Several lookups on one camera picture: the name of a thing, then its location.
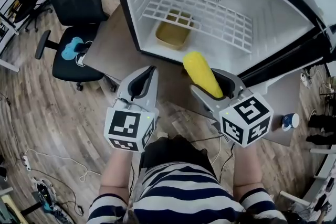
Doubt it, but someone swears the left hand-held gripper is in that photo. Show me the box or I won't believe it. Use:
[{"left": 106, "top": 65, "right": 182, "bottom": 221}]
[{"left": 103, "top": 66, "right": 160, "bottom": 153}]

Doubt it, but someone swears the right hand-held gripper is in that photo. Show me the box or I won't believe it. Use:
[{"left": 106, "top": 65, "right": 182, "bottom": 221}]
[{"left": 191, "top": 68, "right": 274, "bottom": 148}]

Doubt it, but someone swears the yellow corn cob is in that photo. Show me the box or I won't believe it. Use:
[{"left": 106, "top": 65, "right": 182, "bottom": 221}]
[{"left": 182, "top": 51, "right": 224, "bottom": 99}]

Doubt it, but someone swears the person's right forearm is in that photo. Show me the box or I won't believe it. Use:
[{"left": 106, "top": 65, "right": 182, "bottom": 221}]
[{"left": 233, "top": 143, "right": 264, "bottom": 191}]

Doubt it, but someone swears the person's left forearm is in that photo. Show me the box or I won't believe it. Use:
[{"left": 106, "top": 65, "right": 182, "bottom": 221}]
[{"left": 99, "top": 148, "right": 132, "bottom": 194}]

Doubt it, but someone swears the small wooden tray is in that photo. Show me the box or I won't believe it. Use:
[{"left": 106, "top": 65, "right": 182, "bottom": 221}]
[{"left": 155, "top": 9, "right": 195, "bottom": 51}]

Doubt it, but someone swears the white charger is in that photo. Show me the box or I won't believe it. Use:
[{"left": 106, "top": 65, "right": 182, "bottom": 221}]
[{"left": 75, "top": 40, "right": 94, "bottom": 67}]

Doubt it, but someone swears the person's black lower garment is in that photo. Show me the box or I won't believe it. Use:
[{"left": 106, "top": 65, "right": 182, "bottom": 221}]
[{"left": 139, "top": 135, "right": 216, "bottom": 179}]

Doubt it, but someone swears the white shelf rack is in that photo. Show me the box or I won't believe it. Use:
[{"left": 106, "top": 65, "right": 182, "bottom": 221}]
[{"left": 141, "top": 0, "right": 253, "bottom": 55}]

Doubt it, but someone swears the blue and white mug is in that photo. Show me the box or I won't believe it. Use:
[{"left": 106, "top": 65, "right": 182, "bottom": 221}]
[{"left": 281, "top": 113, "right": 300, "bottom": 132}]

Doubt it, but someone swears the blue cushion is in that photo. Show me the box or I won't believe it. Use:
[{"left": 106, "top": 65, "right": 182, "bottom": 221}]
[{"left": 61, "top": 37, "right": 85, "bottom": 61}]

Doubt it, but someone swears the black shoe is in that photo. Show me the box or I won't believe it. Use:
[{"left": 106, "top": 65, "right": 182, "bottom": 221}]
[
  {"left": 307, "top": 113, "right": 336, "bottom": 129},
  {"left": 306, "top": 133, "right": 336, "bottom": 146}
]

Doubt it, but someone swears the person's striped shirt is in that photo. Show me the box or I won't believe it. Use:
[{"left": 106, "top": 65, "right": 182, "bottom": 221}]
[{"left": 88, "top": 161, "right": 288, "bottom": 224}]

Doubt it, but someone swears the black cable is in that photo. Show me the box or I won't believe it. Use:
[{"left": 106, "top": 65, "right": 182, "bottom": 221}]
[{"left": 189, "top": 135, "right": 236, "bottom": 180}]

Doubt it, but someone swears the white cable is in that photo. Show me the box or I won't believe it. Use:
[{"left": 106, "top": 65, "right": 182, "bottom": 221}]
[{"left": 26, "top": 148, "right": 102, "bottom": 182}]

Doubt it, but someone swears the electronics with tangled cables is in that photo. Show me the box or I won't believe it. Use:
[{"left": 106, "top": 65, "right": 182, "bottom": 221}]
[{"left": 33, "top": 177, "right": 79, "bottom": 224}]

